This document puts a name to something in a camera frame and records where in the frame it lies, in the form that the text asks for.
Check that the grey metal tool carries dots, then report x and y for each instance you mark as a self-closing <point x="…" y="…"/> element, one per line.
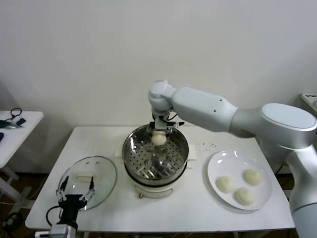
<point x="15" y="126"/>

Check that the small black device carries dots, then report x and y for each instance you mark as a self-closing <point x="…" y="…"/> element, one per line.
<point x="21" y="121"/>

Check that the round glass lid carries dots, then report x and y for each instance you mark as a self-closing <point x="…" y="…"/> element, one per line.
<point x="84" y="177"/>

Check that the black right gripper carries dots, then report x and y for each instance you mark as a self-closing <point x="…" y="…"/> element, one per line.
<point x="161" y="124"/>

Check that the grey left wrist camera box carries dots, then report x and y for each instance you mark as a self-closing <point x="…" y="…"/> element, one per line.
<point x="59" y="230"/>

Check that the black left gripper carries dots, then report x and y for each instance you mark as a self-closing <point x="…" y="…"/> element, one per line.
<point x="71" y="203"/>

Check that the dark blue object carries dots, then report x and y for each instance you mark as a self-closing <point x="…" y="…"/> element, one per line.
<point x="1" y="137"/>

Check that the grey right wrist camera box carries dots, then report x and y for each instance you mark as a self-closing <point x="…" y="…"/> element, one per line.
<point x="177" y="123"/>

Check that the large white plate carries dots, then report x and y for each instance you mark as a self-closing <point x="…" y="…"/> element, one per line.
<point x="230" y="163"/>

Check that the steel perforated steamer basket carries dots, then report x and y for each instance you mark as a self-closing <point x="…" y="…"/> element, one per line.
<point x="178" y="146"/>

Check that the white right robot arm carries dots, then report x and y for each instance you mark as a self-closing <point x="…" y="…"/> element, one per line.
<point x="203" y="109"/>

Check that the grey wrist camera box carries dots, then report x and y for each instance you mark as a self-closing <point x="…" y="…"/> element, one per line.
<point x="59" y="230"/>
<point x="177" y="123"/>

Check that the white steamed baozi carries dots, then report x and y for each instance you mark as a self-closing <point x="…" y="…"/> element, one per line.
<point x="226" y="184"/>
<point x="252" y="176"/>
<point x="158" y="139"/>
<point x="244" y="196"/>

